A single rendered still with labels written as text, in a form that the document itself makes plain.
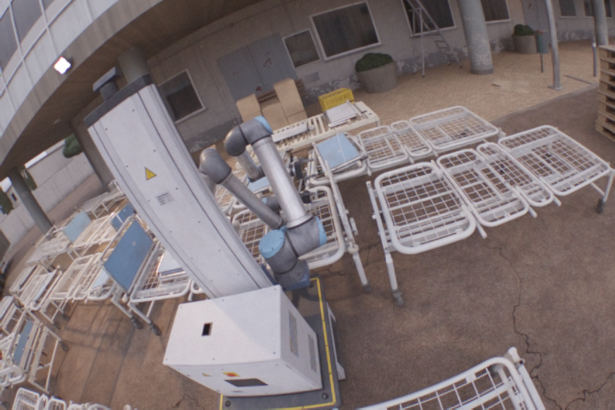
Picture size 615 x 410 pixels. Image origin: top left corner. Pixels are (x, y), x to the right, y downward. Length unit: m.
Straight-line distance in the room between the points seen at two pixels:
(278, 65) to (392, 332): 6.74
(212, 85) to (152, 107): 6.83
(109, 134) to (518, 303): 2.33
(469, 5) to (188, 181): 6.53
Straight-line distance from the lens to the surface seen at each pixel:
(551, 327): 1.94
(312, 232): 1.26
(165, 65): 8.21
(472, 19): 6.76
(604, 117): 4.24
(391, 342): 1.76
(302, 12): 7.44
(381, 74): 6.38
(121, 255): 2.63
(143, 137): 0.98
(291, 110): 5.10
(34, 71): 7.40
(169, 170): 0.97
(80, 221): 6.09
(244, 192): 1.35
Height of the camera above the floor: 1.64
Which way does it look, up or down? 28 degrees down
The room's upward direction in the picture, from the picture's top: 22 degrees counter-clockwise
